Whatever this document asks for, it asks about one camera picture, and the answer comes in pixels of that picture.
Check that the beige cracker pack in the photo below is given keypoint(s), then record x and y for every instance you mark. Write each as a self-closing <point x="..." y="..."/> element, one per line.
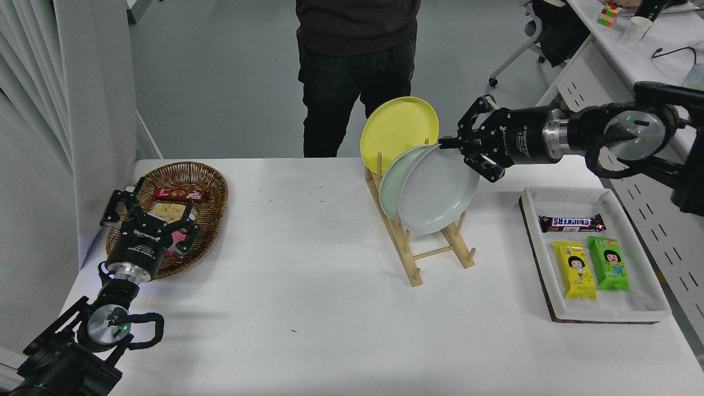
<point x="168" y="212"/>

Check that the yellow snack pack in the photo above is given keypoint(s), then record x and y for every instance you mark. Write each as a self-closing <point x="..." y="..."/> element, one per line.
<point x="575" y="272"/>

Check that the green glass cup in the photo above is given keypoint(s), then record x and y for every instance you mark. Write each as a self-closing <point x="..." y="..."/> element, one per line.
<point x="696" y="74"/>

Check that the white desk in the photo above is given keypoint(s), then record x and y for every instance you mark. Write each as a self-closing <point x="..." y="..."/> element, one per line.
<point x="660" y="33"/>

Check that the pale green plate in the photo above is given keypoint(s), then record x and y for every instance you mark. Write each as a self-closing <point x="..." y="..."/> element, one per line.
<point x="391" y="184"/>

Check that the pink snack packet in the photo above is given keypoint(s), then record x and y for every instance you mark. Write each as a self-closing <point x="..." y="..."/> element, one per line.
<point x="177" y="239"/>

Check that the grey plate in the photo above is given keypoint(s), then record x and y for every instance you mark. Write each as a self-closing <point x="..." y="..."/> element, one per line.
<point x="437" y="192"/>

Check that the Snickers bar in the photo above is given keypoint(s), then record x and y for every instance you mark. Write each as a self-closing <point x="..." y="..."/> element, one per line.
<point x="569" y="222"/>

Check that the green snack pack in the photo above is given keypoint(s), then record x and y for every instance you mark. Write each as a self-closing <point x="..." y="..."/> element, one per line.
<point x="608" y="264"/>

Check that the white tray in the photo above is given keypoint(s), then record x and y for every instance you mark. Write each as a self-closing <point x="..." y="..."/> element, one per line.
<point x="566" y="201"/>

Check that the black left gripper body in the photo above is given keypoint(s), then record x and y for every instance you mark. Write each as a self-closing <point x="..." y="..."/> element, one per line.
<point x="140" y="245"/>

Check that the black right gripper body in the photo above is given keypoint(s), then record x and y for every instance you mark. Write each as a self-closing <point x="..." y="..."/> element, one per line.
<point x="520" y="137"/>

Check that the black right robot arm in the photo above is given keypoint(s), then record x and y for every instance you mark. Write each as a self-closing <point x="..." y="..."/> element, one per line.
<point x="594" y="129"/>

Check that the red snack bar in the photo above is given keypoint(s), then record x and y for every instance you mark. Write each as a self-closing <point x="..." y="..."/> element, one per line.
<point x="179" y="194"/>

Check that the brown wicker basket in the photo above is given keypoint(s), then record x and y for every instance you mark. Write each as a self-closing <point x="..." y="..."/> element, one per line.
<point x="212" y="181"/>

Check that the person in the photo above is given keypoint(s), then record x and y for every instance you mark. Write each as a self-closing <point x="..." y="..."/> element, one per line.
<point x="357" y="55"/>

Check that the yellow plate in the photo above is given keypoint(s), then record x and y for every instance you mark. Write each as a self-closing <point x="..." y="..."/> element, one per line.
<point x="396" y="124"/>

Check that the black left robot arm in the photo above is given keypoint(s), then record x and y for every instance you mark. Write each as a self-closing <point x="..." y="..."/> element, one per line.
<point x="60" y="363"/>

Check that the Rubik's cube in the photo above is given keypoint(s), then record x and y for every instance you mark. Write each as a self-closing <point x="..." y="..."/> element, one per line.
<point x="608" y="15"/>

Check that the office chair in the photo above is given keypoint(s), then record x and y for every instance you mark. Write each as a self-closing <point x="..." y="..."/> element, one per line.
<point x="561" y="33"/>

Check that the wooden plate rack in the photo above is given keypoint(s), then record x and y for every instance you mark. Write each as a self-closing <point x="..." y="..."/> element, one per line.
<point x="416" y="279"/>

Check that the white paper cup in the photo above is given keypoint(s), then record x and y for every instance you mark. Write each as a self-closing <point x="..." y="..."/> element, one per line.
<point x="635" y="30"/>

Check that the white curtain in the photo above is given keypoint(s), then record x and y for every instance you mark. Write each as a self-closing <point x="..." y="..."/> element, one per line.
<point x="33" y="66"/>

